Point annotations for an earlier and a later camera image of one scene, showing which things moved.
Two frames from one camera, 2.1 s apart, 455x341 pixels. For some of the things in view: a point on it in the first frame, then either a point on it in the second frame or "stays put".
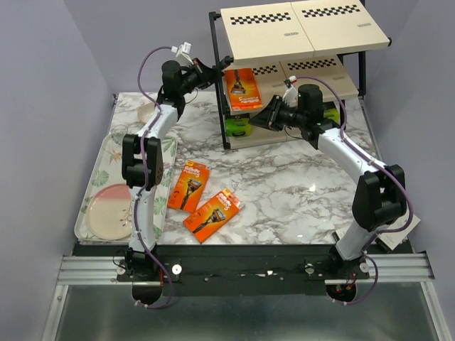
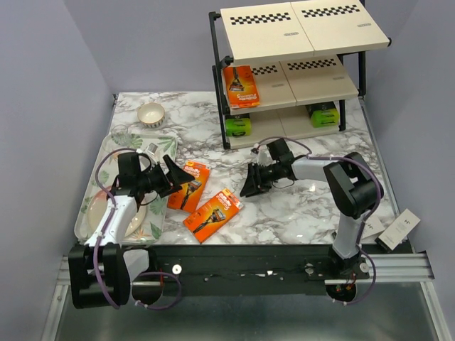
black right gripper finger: (268, 116) to (253, 182)
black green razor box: (237, 125) stays put
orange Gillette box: (202, 223) stays put
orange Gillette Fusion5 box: (190, 186) stays put
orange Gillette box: (242, 88) stays put
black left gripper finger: (207, 73) to (178, 175)
